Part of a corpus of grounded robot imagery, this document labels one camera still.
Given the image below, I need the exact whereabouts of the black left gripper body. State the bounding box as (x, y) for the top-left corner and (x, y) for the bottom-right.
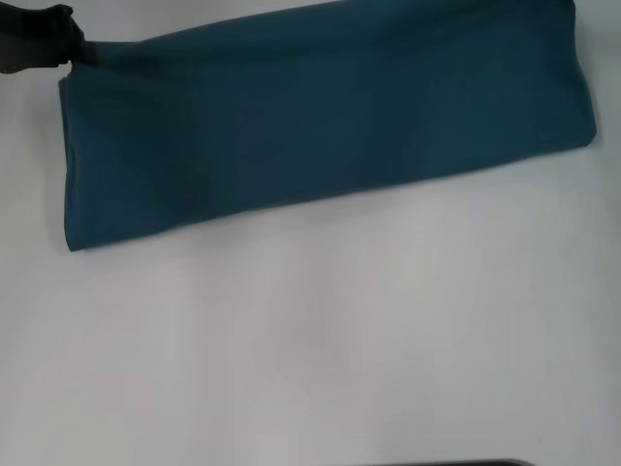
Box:
(0, 4), (87, 76)

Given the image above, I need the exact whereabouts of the teal t-shirt with pink print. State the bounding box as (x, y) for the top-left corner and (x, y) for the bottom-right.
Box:
(57, 0), (599, 254)

